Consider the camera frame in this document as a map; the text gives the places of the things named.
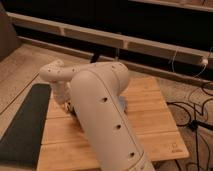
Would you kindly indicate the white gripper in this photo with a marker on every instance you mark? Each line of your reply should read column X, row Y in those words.
column 61, row 94

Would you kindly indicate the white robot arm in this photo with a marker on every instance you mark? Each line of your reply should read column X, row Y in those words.
column 93, row 90

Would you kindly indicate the black table leg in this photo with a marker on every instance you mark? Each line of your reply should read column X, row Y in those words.
column 95, row 57

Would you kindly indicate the wooden cutting board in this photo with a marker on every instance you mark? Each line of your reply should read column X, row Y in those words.
column 65, row 146

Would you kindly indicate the blue sponge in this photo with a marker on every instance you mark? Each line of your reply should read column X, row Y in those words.
column 123, row 102

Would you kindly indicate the black rubber mat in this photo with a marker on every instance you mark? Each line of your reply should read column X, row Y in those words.
column 22, row 140

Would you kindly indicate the grey sofa corner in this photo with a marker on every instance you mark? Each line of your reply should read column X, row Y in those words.
column 9, row 40

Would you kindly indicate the long wooden shelf rail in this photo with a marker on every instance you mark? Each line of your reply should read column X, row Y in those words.
column 138, row 45

